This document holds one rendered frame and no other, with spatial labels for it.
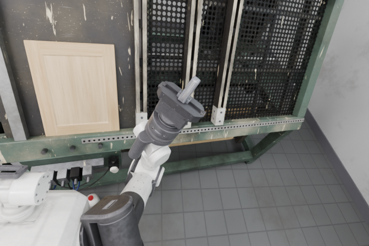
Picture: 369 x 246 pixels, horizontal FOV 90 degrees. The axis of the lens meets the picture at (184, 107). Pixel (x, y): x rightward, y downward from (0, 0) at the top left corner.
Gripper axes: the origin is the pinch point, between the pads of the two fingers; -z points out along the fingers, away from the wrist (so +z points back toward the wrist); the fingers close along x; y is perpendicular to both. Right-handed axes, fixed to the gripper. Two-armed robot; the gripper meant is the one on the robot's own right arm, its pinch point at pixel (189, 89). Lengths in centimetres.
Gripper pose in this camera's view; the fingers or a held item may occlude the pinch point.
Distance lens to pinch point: 41.4
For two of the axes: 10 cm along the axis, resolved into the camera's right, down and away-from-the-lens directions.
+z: -4.7, 6.3, 6.2
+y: 4.0, -4.8, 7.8
